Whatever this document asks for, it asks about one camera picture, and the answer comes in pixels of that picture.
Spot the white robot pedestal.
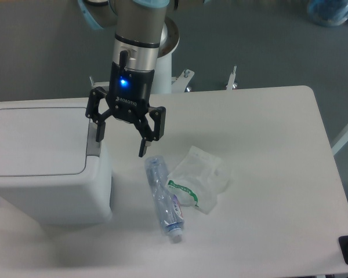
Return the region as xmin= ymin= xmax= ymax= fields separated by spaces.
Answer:
xmin=151 ymin=54 xmax=172 ymax=94

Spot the white trash can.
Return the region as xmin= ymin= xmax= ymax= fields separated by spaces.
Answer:
xmin=0 ymin=98 xmax=113 ymax=225

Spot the crushed clear plastic bottle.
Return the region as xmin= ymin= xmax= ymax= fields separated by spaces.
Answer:
xmin=144 ymin=156 xmax=184 ymax=243

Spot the blue plastic bag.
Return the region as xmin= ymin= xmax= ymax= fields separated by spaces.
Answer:
xmin=307 ymin=0 xmax=348 ymax=27

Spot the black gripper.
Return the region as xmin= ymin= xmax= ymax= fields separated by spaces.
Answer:
xmin=85 ymin=63 xmax=166 ymax=158

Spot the white metal table frame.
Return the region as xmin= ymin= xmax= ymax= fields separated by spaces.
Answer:
xmin=89 ymin=65 xmax=238 ymax=94

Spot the crumpled clear plastic bag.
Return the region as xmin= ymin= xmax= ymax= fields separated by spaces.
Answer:
xmin=165 ymin=146 xmax=231 ymax=214

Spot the white trash can lid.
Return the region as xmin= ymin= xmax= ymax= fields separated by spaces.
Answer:
xmin=0 ymin=107 xmax=89 ymax=177

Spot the grey trash can push button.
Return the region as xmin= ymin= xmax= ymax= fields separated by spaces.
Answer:
xmin=86 ymin=122 xmax=101 ymax=157

